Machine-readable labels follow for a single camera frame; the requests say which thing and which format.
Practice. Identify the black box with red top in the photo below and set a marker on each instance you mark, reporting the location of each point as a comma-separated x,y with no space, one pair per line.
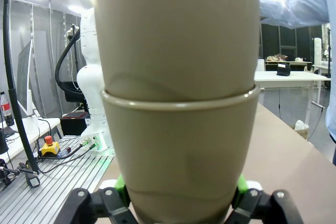
73,125

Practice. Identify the white crumpled paper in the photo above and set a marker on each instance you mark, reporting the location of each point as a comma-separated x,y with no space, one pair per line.
301,125

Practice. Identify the white table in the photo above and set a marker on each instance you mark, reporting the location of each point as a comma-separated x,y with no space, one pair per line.
288,78

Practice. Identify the white desk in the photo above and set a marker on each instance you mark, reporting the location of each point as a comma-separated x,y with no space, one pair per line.
29,129

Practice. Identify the distant cluttered table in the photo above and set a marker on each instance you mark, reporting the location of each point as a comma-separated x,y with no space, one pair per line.
288,62

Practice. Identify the silver computer monitor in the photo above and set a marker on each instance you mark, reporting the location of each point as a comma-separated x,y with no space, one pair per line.
25,82

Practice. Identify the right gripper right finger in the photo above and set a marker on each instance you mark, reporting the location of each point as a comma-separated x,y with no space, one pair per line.
257,205

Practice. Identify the aluminium slotted base plate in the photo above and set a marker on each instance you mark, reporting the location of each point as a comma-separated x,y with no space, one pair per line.
65,182

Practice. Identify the plastic bottle with red label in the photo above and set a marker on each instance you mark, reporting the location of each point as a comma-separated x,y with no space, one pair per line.
4,108

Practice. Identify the white upright roll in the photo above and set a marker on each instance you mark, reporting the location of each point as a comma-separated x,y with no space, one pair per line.
317,51

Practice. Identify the black cap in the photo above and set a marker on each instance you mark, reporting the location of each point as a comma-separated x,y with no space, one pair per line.
284,70

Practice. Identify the black handheld device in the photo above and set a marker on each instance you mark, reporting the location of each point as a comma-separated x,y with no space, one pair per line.
33,182

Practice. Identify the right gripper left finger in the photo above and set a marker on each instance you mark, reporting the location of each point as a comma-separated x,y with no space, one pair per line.
113,205

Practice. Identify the person in blue shirt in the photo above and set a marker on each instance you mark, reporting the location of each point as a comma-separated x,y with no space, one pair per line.
332,90

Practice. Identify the black clamp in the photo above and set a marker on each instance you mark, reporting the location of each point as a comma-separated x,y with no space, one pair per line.
5,175

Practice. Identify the yellow emergency stop button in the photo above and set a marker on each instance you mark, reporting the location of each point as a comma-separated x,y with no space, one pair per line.
50,149

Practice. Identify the person's left forearm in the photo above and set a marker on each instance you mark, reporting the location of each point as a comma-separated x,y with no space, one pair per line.
278,11

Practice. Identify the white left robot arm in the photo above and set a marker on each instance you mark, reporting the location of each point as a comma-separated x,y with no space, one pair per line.
89,82

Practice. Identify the tan paper cup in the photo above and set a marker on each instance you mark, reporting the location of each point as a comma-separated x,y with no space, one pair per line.
176,37
181,150

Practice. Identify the black camera stand pole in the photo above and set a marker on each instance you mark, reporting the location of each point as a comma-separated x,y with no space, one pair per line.
10,77

